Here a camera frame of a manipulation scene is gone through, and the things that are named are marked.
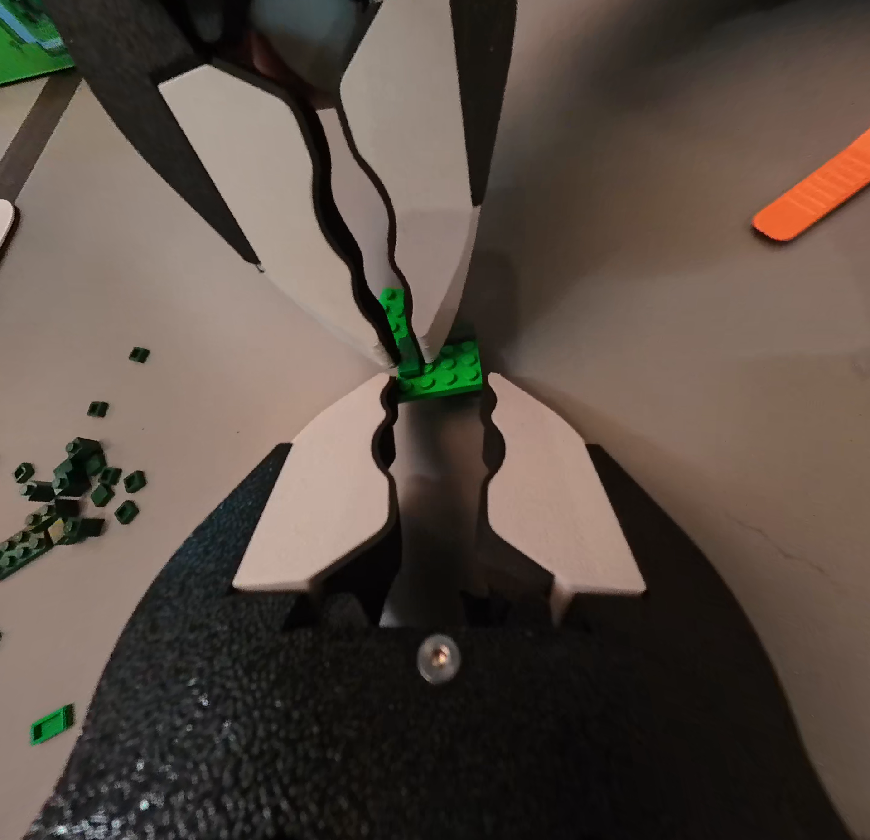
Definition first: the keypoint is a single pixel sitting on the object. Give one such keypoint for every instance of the orange lego brick separator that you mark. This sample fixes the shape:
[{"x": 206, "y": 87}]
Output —
[{"x": 809, "y": 194}]

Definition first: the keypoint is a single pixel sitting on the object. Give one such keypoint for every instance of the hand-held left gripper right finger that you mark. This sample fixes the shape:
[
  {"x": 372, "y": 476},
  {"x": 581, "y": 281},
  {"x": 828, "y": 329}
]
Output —
[{"x": 557, "y": 507}]

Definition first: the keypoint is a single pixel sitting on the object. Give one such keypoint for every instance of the bright green square lego plate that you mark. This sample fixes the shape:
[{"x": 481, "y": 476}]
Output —
[{"x": 452, "y": 374}]

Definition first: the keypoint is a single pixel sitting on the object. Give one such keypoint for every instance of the green lego set box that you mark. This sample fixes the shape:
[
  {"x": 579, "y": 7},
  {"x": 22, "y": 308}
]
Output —
[{"x": 27, "y": 45}]

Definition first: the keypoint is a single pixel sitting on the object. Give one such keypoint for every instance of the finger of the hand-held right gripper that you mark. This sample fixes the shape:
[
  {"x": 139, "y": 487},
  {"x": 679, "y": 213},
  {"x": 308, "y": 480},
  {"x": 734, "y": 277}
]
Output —
[
  {"x": 421, "y": 140},
  {"x": 258, "y": 174}
]

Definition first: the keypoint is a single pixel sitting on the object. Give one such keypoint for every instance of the white book stand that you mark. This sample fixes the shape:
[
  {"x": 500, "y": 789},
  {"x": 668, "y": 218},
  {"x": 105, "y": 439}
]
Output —
[{"x": 5, "y": 228}]

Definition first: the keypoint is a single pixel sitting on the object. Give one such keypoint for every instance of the pile of dark green pieces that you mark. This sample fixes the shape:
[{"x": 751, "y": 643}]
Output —
[{"x": 75, "y": 473}]

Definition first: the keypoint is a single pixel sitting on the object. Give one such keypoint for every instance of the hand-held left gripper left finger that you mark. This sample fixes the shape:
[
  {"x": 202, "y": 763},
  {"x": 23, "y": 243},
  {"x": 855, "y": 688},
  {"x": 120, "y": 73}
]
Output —
[{"x": 319, "y": 500}]

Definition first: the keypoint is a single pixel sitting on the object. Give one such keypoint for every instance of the small green lego brick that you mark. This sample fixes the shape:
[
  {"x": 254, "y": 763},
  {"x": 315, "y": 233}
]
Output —
[{"x": 394, "y": 317}]

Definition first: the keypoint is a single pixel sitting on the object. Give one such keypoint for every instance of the dark green long lego plate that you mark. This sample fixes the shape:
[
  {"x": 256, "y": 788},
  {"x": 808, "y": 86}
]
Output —
[{"x": 24, "y": 551}]

